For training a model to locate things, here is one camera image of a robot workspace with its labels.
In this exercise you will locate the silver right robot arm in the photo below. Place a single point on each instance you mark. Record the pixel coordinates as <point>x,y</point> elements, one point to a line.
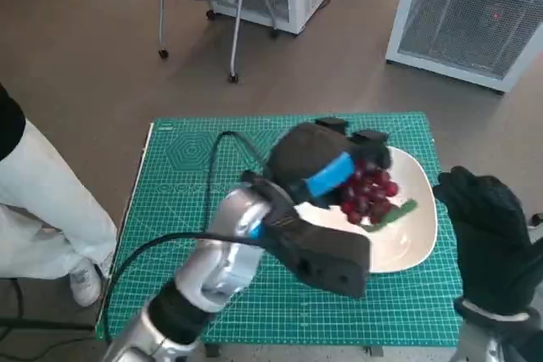
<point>488,336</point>

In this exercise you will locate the black table foot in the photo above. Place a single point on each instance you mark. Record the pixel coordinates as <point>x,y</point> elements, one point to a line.
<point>213,349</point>
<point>374,350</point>

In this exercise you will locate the green cutting mat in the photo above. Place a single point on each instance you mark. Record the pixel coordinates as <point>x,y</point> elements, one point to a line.
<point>297,319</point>

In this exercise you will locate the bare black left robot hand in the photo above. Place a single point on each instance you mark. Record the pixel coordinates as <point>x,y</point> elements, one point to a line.
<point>301,154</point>

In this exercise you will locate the red toy grape bunch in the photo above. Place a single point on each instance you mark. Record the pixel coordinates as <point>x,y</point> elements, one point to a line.
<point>369,196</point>

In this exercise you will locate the white square plate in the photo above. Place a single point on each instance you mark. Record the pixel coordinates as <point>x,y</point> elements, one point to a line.
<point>407,252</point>

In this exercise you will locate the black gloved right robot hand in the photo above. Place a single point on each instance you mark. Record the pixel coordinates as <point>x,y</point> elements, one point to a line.
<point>488,235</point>

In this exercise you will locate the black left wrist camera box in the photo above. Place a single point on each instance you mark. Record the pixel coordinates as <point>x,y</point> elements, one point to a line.
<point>331,260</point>

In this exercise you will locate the person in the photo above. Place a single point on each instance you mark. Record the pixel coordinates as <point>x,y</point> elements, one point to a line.
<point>38,192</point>

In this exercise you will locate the white cabinet with mesh panel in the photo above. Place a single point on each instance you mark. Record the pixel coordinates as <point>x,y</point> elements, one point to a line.
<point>458,23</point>

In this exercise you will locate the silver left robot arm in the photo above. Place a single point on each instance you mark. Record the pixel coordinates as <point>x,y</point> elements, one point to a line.
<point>220,260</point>

